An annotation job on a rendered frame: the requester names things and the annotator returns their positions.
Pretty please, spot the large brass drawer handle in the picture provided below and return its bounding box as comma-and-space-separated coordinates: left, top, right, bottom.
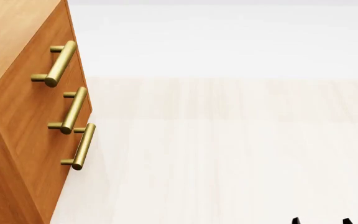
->
30, 40, 78, 88

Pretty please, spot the medium brass drawer handle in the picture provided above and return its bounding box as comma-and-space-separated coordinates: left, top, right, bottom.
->
47, 86, 88, 135

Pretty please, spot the small brass drawer handle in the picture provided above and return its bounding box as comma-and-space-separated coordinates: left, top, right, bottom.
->
60, 123, 97, 171

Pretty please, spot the wooden drawer cabinet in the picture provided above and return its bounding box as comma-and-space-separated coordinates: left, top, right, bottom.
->
0, 0, 93, 224

